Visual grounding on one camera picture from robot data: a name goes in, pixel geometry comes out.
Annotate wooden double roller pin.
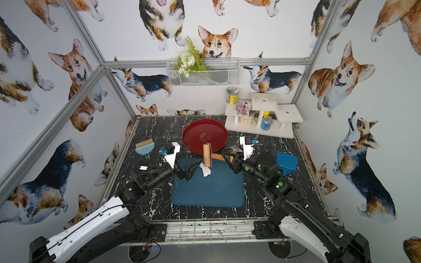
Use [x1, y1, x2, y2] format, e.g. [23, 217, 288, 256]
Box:
[203, 143, 224, 168]

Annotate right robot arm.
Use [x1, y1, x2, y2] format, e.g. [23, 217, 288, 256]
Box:
[221, 151, 371, 263]

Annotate white dough piece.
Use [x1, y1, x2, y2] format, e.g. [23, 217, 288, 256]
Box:
[199, 162, 212, 177]

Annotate white wire wall basket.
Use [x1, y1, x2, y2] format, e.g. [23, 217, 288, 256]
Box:
[166, 59, 240, 87]

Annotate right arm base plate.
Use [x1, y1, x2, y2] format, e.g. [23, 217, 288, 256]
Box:
[252, 220, 285, 240]

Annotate white tiered shelf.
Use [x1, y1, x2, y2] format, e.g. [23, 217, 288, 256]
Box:
[225, 93, 303, 139]

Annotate yellow sunflower seed can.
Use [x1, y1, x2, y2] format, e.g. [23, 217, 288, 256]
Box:
[227, 86, 240, 105]

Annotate pink flower decoration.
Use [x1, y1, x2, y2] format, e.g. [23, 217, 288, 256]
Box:
[236, 100, 252, 117]

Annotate teal plastic tray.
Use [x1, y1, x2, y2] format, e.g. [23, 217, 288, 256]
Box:
[172, 160, 245, 208]

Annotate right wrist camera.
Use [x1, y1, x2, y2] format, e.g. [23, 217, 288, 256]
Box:
[240, 137, 258, 161]

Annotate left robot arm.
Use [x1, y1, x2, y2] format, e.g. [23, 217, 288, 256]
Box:
[29, 149, 202, 263]

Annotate light blue hand brush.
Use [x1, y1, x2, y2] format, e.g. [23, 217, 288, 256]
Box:
[135, 139, 155, 155]

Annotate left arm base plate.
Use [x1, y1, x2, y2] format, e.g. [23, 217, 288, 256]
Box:
[132, 224, 168, 243]

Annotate red round tray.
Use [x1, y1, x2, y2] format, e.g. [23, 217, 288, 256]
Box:
[182, 119, 228, 155]

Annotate blue can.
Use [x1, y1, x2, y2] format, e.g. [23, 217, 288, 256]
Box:
[260, 116, 273, 131]

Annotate artificial green white flowers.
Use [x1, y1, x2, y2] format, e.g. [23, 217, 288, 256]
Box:
[173, 36, 208, 77]

